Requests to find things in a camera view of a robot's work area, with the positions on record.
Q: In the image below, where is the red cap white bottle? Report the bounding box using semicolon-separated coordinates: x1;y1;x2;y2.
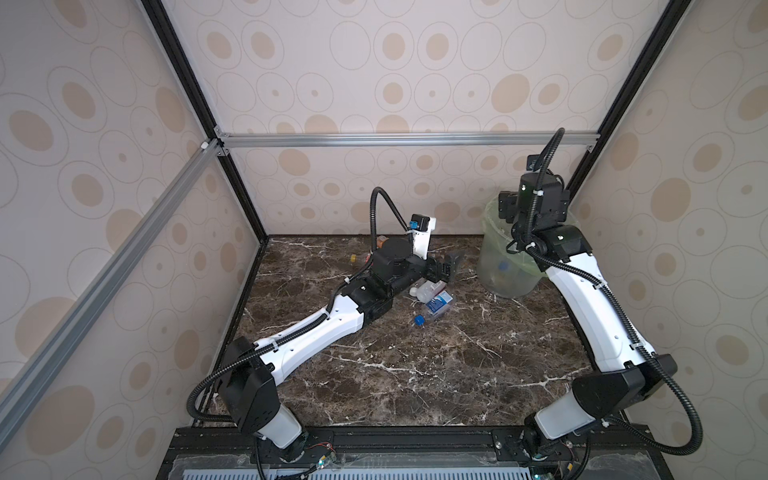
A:
409;280;447;304

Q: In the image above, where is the blue label clear bottle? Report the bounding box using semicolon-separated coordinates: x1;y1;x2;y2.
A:
413;291;454;326

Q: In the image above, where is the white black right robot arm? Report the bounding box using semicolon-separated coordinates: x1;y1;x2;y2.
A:
498;172;678;450

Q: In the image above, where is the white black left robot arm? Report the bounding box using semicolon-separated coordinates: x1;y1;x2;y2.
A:
213;238;463;450

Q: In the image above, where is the mesh bin with green liner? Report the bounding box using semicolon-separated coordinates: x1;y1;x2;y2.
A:
476;199;546;298

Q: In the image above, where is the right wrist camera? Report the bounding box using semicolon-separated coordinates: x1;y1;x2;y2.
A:
526;154;547;174

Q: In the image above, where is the black right corner post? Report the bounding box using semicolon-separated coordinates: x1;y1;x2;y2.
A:
567;0;694;197

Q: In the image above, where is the black corner post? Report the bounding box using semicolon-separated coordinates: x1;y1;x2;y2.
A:
140;0;269;244
567;0;694;197

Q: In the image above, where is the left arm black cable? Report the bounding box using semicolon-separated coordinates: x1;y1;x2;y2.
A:
185;186;412;424

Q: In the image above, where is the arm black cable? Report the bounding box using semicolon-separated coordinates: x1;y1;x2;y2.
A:
185;186;412;424
509;127;704;457

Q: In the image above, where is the horizontal aluminium back rail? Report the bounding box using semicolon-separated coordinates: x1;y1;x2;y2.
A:
215;131;601;150

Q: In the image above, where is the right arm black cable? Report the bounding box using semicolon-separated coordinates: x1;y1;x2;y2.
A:
509;127;704;457

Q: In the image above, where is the diagonal aluminium left rail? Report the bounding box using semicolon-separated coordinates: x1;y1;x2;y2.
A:
1;138;223;449

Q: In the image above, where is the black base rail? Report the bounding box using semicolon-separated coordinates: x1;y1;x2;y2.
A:
157;426;672;479

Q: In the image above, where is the black left corner post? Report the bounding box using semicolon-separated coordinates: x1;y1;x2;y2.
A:
140;0;269;244

